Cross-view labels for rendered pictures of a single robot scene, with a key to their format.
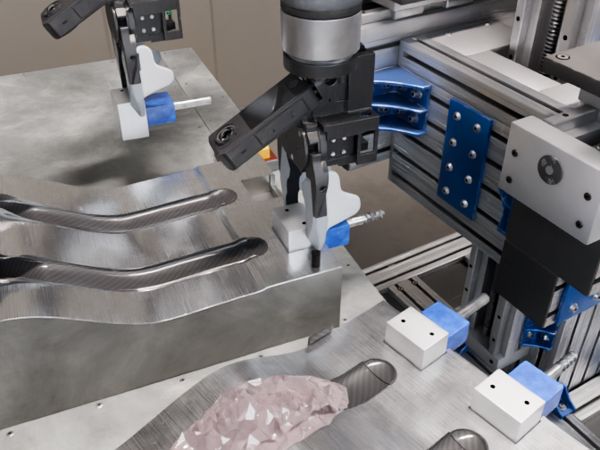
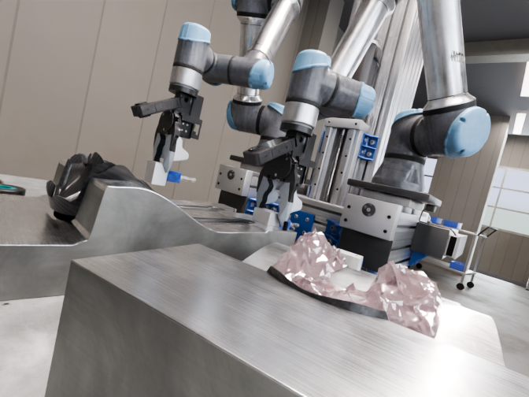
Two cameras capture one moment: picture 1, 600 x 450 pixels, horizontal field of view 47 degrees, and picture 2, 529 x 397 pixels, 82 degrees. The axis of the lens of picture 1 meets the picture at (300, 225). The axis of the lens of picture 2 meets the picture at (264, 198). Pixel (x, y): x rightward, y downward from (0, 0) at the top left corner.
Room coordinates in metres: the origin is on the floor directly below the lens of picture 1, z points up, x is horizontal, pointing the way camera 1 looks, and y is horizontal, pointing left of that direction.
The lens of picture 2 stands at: (0.02, 0.26, 0.98)
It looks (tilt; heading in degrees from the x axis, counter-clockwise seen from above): 4 degrees down; 338
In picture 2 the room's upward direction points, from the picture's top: 13 degrees clockwise
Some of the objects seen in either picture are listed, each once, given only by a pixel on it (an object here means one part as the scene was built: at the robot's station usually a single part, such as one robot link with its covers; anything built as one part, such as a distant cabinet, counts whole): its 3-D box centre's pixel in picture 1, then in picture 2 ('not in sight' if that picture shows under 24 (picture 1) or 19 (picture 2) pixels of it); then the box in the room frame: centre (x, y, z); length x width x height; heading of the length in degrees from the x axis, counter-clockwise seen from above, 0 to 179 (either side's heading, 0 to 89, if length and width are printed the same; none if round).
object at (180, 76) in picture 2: not in sight; (184, 81); (0.85, 0.21, 1.17); 0.08 x 0.08 x 0.05
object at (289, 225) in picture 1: (333, 226); (279, 224); (0.63, -0.04, 0.89); 0.13 x 0.05 x 0.05; 113
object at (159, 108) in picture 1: (164, 107); (173, 176); (0.86, 0.19, 0.93); 0.13 x 0.05 x 0.05; 113
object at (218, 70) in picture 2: not in sight; (214, 68); (0.92, 0.13, 1.25); 0.11 x 0.11 x 0.08; 54
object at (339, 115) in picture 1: (326, 107); (292, 155); (0.63, -0.03, 1.04); 0.09 x 0.08 x 0.12; 113
